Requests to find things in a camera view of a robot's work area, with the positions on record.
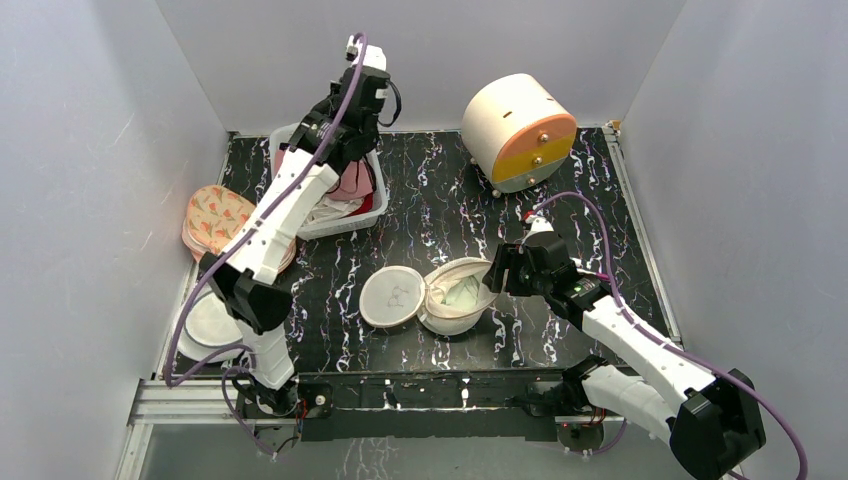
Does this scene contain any white mesh laundry bag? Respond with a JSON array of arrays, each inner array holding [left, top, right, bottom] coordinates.
[[359, 257, 498, 336]]

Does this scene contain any pale green bra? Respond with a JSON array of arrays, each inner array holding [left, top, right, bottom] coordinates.
[[440, 275, 496, 312]]

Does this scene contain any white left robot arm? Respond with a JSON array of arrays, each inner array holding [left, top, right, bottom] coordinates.
[[201, 66, 392, 416]]

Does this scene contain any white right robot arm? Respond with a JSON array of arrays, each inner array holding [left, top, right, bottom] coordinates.
[[482, 232, 767, 479]]

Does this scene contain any pink bra in basket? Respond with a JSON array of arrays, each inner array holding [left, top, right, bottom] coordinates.
[[274, 148, 376, 203]]

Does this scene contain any white plastic basket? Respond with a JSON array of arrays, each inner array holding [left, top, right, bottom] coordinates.
[[298, 150, 389, 240]]

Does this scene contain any cream orange cylindrical machine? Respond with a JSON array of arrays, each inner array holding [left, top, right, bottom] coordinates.
[[460, 73, 577, 198]]

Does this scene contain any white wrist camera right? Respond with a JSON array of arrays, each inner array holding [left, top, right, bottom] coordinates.
[[521, 212, 554, 243]]

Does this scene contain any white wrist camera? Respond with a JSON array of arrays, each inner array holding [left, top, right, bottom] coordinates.
[[345, 35, 387, 71], [521, 212, 554, 243]]

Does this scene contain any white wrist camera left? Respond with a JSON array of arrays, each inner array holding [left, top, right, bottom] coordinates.
[[345, 35, 387, 71]]

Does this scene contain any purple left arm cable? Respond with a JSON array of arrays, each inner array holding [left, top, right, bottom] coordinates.
[[163, 31, 370, 458]]

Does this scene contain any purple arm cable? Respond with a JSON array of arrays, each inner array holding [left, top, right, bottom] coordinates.
[[526, 192, 810, 480], [163, 31, 370, 458]]

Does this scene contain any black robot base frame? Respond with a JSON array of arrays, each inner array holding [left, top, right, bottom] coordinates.
[[235, 370, 627, 455]]

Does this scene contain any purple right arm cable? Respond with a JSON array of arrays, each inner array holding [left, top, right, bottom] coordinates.
[[526, 192, 810, 480]]

